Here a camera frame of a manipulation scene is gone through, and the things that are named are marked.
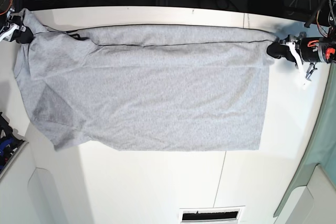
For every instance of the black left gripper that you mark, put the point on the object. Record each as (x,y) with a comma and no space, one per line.
(313,50)

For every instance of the grey t-shirt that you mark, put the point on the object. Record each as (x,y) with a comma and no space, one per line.
(146,87)

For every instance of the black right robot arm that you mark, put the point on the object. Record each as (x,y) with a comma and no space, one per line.
(8,14)

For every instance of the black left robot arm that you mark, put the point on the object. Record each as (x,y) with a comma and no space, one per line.
(321,13)

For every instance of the black round floor object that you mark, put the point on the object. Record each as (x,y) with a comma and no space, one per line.
(266,7)

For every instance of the white floor vent grille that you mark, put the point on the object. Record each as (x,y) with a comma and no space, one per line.
(211,215)

